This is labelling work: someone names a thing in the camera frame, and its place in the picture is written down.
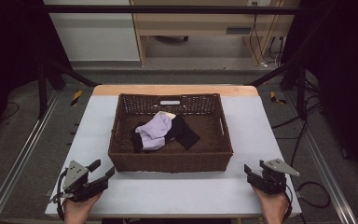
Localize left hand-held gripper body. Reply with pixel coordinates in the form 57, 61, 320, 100
49, 160, 110, 203

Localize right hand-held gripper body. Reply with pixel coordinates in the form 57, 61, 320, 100
251, 158, 301, 196

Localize black sock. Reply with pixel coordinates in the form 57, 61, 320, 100
170, 115, 200, 150
131, 123, 146, 154

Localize brown wicker basket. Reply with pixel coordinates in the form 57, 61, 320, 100
107, 92, 234, 174

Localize lilac sock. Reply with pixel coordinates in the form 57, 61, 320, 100
134, 114, 172, 152

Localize cream sock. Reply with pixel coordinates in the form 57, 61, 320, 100
154, 110, 177, 121

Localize person's right hand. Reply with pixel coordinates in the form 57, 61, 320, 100
253, 186, 290, 224

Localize person's left hand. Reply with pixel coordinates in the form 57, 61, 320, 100
62, 191, 103, 224

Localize white table mat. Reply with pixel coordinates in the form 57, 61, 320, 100
44, 94, 303, 218

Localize yellow black tape marker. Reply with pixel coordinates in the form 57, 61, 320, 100
70, 90, 84, 107
269, 91, 287, 105

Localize black metal stand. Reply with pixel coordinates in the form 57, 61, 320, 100
36, 58, 103, 119
244, 57, 310, 121

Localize black curtain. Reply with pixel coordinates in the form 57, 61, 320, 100
0, 0, 73, 147
281, 0, 358, 189

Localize white cabinet panel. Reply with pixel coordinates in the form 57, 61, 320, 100
42, 0, 141, 63

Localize light wooden desk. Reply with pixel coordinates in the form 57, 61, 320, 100
130, 0, 303, 68

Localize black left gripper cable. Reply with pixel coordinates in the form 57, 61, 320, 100
56, 168, 69, 222

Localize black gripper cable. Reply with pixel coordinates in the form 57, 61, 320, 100
56, 168, 69, 222
282, 183, 295, 222

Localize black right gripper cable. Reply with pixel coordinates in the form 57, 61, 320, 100
282, 183, 295, 222

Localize black floor cables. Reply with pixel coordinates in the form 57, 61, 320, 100
271, 78, 332, 209

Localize aluminium floor rail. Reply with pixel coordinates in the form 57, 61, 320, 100
0, 89, 61, 224
282, 91, 358, 224

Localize thin black floor cable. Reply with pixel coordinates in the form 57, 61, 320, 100
0, 100, 21, 121

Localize black desk cables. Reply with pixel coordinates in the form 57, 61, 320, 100
247, 2, 286, 68

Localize black horizontal frame bar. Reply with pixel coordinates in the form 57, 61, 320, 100
41, 4, 306, 16

